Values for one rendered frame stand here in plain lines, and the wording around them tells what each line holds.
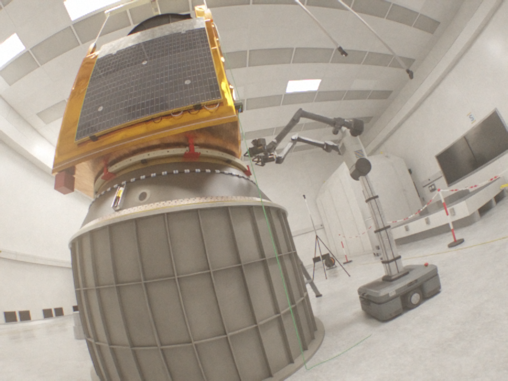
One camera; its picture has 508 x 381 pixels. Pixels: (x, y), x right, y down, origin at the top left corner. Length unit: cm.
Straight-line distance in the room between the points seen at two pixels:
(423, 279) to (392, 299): 33
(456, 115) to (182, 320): 861
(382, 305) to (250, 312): 101
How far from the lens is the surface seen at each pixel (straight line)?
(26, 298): 646
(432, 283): 209
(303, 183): 1068
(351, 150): 211
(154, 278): 129
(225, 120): 165
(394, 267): 207
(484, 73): 818
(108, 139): 190
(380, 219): 206
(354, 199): 748
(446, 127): 886
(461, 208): 511
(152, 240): 131
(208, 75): 194
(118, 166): 188
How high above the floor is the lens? 76
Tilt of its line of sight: 18 degrees up
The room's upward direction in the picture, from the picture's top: 15 degrees counter-clockwise
